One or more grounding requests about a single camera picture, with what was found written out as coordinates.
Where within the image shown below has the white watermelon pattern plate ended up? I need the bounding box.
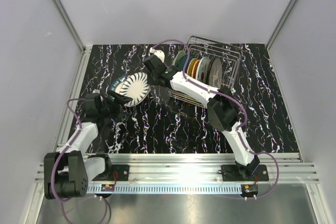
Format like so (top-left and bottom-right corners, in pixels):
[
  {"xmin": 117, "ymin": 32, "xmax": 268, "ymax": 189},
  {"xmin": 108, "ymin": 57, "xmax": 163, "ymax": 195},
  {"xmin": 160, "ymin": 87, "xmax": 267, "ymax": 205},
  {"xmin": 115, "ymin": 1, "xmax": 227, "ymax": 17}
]
[{"xmin": 196, "ymin": 57, "xmax": 210, "ymax": 83}]

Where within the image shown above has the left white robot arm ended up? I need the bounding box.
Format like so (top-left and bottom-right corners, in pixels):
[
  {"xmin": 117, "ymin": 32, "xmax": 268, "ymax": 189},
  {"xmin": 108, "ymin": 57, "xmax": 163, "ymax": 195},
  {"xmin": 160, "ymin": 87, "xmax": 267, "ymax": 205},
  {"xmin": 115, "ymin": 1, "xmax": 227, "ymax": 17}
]
[{"xmin": 44, "ymin": 91, "xmax": 133, "ymax": 202}]

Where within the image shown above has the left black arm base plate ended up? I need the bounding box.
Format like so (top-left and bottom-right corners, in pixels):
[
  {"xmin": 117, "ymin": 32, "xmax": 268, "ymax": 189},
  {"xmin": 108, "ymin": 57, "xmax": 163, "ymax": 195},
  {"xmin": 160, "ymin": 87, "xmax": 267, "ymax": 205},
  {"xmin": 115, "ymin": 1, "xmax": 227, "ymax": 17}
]
[{"xmin": 93, "ymin": 164, "xmax": 130, "ymax": 182}]

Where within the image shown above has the small circuit board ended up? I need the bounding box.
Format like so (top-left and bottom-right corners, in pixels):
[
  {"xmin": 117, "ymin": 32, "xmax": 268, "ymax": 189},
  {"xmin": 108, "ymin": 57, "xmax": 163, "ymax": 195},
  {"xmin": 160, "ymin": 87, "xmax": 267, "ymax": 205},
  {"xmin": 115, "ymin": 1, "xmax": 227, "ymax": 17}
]
[
  {"xmin": 242, "ymin": 184, "xmax": 259, "ymax": 195},
  {"xmin": 101, "ymin": 184, "xmax": 115, "ymax": 192}
]

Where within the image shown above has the right aluminium frame post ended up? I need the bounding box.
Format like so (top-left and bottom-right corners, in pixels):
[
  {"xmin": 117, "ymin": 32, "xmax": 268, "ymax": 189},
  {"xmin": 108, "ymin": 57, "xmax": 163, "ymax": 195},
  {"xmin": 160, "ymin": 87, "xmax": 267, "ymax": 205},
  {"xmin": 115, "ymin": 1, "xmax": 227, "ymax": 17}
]
[{"xmin": 266, "ymin": 0, "xmax": 299, "ymax": 51}]

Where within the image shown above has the teal square plate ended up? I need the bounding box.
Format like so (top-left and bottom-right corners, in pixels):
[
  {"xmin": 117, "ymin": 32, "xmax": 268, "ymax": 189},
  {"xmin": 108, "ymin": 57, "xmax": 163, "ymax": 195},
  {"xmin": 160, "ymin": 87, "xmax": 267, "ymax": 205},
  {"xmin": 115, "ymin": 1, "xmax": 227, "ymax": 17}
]
[{"xmin": 177, "ymin": 55, "xmax": 193, "ymax": 73}]

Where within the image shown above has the white blue striped plate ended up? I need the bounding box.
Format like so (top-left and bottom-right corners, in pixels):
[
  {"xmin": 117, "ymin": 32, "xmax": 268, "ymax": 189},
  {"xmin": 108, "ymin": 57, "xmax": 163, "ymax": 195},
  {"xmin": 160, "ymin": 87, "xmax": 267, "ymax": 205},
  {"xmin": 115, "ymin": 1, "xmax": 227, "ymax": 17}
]
[{"xmin": 119, "ymin": 72, "xmax": 150, "ymax": 107}]

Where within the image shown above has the metal wire dish rack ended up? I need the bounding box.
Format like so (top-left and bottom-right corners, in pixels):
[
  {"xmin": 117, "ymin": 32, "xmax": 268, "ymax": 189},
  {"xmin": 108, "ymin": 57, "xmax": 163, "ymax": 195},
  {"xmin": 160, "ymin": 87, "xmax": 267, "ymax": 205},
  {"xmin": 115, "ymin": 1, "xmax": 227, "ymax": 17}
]
[{"xmin": 167, "ymin": 36, "xmax": 244, "ymax": 109}]

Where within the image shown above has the left small circuit board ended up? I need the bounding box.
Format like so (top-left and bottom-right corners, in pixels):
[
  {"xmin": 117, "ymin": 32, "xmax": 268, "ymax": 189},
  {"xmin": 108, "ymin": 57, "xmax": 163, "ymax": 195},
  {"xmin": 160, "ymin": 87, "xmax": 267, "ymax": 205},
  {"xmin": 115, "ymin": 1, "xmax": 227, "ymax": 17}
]
[{"xmin": 101, "ymin": 184, "xmax": 115, "ymax": 192}]

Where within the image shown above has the right small circuit board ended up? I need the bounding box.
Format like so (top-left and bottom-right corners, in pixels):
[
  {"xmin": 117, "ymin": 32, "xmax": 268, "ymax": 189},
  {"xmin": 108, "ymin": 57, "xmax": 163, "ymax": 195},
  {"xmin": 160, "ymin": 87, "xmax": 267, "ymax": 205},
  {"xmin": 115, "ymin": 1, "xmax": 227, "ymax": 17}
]
[{"xmin": 242, "ymin": 184, "xmax": 259, "ymax": 195}]

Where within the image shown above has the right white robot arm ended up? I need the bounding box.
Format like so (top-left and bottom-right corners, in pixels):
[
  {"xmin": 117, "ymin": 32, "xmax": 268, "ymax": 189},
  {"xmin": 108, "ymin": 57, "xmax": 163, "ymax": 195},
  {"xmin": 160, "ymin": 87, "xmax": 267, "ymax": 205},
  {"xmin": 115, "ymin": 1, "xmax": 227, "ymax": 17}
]
[{"xmin": 143, "ymin": 54, "xmax": 260, "ymax": 180}]

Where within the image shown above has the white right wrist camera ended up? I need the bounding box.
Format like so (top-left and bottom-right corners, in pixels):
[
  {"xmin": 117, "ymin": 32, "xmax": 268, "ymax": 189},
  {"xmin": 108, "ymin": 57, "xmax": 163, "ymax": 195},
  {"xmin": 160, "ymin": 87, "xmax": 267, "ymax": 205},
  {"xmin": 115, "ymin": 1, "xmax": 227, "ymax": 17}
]
[{"xmin": 149, "ymin": 47, "xmax": 165, "ymax": 63}]

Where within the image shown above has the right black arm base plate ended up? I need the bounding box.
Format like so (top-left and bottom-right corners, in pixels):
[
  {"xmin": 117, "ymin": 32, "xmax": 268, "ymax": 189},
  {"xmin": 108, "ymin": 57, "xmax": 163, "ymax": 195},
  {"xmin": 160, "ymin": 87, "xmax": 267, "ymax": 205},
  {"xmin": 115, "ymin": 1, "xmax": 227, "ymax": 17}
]
[{"xmin": 218, "ymin": 165, "xmax": 269, "ymax": 182}]

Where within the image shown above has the white green rimmed lettered plate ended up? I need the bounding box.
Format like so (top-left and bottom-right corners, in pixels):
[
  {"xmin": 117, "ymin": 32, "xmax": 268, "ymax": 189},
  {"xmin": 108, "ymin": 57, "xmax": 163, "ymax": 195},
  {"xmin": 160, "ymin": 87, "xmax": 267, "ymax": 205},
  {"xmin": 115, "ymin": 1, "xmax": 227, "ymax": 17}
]
[{"xmin": 109, "ymin": 75, "xmax": 128, "ymax": 93}]

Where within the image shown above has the left aluminium frame post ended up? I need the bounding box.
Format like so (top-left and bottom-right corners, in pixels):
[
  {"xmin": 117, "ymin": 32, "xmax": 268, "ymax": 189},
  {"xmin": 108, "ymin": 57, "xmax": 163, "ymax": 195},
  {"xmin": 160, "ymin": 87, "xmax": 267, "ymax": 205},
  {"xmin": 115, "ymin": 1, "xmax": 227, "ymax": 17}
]
[{"xmin": 38, "ymin": 0, "xmax": 92, "ymax": 63}]

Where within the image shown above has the mint green flower plate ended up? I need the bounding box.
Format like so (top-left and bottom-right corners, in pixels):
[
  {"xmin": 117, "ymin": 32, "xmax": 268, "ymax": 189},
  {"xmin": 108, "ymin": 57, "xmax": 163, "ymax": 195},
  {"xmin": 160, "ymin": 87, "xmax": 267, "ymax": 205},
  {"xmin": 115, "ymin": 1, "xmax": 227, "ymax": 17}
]
[{"xmin": 173, "ymin": 50, "xmax": 186, "ymax": 67}]

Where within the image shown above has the aluminium frame post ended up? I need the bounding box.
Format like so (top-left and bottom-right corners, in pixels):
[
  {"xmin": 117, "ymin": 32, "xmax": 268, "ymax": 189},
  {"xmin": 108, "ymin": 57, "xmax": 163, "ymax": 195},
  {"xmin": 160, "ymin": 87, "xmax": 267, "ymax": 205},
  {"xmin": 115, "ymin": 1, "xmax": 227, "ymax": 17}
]
[
  {"xmin": 38, "ymin": 0, "xmax": 92, "ymax": 63},
  {"xmin": 266, "ymin": 0, "xmax": 299, "ymax": 51}
]

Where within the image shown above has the orange woven basket plate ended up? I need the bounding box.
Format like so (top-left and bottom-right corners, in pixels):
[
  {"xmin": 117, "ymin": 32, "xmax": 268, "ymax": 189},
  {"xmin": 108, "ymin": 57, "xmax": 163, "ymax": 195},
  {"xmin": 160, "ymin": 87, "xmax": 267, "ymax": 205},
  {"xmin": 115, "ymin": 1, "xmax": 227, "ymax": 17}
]
[{"xmin": 191, "ymin": 60, "xmax": 200, "ymax": 79}]

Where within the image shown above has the grey reindeer pattern plate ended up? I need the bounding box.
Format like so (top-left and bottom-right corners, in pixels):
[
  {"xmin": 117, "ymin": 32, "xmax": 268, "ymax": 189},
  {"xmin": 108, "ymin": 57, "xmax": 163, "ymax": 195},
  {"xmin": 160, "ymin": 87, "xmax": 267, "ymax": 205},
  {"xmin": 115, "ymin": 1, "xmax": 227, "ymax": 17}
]
[{"xmin": 208, "ymin": 58, "xmax": 223, "ymax": 88}]

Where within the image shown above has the white slotted cable duct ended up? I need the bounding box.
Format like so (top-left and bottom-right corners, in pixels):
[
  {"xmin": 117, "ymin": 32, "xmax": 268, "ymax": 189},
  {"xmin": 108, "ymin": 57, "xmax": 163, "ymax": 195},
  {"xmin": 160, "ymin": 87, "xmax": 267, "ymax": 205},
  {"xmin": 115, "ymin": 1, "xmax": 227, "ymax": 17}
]
[{"xmin": 87, "ymin": 183, "xmax": 242, "ymax": 195}]

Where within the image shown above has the yellow woven pattern plate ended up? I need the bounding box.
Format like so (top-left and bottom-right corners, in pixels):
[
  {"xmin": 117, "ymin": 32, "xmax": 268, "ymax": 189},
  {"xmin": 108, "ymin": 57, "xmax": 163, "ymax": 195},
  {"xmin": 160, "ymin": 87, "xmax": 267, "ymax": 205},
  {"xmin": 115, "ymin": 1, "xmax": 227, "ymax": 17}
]
[{"xmin": 186, "ymin": 58, "xmax": 197, "ymax": 77}]

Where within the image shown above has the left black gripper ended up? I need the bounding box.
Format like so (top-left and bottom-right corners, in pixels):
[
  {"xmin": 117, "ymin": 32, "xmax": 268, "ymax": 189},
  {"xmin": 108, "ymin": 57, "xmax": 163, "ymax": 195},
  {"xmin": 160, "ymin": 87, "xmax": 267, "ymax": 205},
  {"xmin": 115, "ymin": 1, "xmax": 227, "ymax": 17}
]
[{"xmin": 99, "ymin": 90, "xmax": 132, "ymax": 123}]

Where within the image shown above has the aluminium mounting rail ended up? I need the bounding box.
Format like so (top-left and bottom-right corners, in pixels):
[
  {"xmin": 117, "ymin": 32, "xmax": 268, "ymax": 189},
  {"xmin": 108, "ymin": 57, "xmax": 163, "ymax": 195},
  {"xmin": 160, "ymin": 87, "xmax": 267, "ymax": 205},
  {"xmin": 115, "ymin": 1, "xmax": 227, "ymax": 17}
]
[{"xmin": 35, "ymin": 153, "xmax": 320, "ymax": 183}]

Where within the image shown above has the dark blue glazed plate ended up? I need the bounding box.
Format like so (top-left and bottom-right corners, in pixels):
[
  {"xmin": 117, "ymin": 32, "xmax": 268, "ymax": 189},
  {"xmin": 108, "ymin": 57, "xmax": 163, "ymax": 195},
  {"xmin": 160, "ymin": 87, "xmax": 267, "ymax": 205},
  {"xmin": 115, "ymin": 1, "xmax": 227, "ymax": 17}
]
[{"xmin": 205, "ymin": 58, "xmax": 215, "ymax": 85}]

